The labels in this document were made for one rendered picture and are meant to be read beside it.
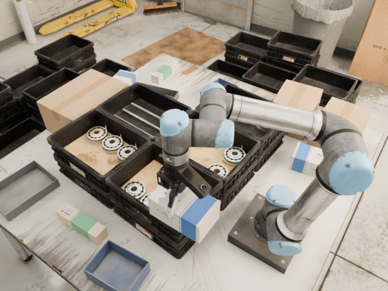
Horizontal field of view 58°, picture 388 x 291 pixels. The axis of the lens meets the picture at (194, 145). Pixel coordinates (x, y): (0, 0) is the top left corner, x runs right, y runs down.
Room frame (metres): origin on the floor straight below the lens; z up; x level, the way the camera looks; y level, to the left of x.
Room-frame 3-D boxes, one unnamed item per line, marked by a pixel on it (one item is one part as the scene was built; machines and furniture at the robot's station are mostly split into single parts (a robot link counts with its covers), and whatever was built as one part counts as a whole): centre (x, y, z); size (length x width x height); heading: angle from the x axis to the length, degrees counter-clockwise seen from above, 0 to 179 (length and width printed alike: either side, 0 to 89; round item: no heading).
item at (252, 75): (2.42, -0.62, 0.31); 0.40 x 0.30 x 0.34; 55
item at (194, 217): (0.69, 0.03, 1.09); 0.20 x 0.12 x 0.09; 55
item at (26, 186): (1.07, 0.81, 0.73); 0.27 x 0.20 x 0.05; 140
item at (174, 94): (1.79, 0.26, 0.73); 0.27 x 0.20 x 0.05; 69
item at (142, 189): (0.95, 0.25, 0.86); 0.10 x 0.10 x 0.01
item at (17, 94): (2.36, 1.31, 0.31); 0.40 x 0.30 x 0.34; 145
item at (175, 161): (0.70, 0.05, 1.33); 0.08 x 0.08 x 0.05
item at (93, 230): (0.87, 0.49, 0.73); 0.24 x 0.06 x 0.06; 57
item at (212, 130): (0.72, -0.05, 1.41); 0.11 x 0.11 x 0.08; 87
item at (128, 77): (1.90, 0.46, 0.75); 0.20 x 0.12 x 0.09; 160
